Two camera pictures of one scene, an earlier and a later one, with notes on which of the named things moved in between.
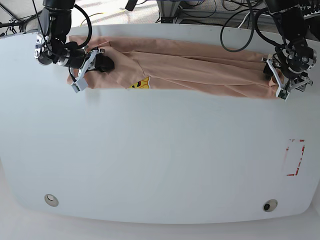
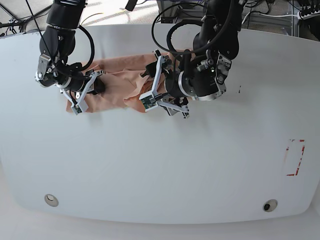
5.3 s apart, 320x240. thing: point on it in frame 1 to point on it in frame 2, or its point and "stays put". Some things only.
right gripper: x=46 y=52 to x=74 y=85
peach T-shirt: x=138 y=65 to x=121 y=83
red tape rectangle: x=295 y=150 stays put
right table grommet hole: x=270 y=205 stays put
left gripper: x=289 y=66 to x=171 y=91
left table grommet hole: x=51 y=200 stays put
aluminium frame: x=168 y=8 stays put
